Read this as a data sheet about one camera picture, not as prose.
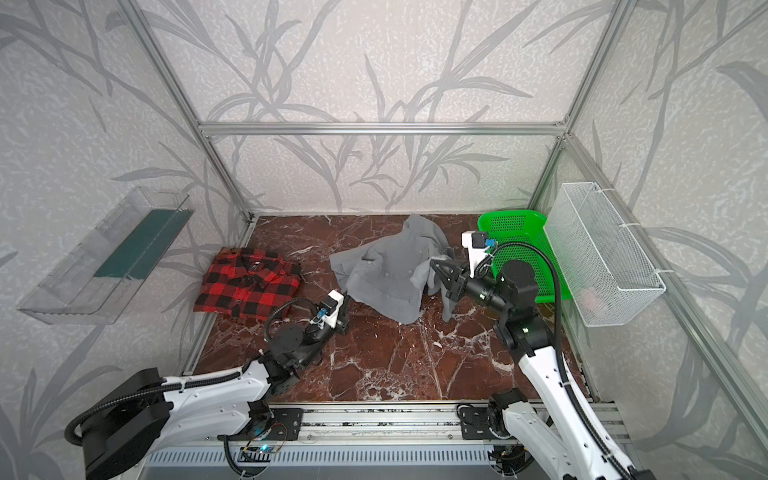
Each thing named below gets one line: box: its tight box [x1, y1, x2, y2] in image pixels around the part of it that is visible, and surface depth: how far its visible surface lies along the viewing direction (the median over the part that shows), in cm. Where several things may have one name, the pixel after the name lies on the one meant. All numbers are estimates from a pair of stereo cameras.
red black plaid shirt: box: [193, 247, 302, 319], surface depth 95 cm
